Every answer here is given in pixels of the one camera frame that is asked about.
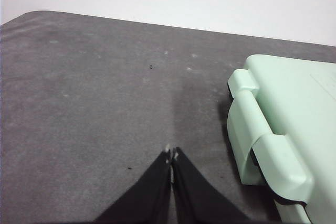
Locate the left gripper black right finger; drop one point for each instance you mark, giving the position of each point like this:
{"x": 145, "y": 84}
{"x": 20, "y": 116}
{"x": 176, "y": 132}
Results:
{"x": 199, "y": 195}

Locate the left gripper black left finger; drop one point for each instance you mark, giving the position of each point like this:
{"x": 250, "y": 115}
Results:
{"x": 147, "y": 195}

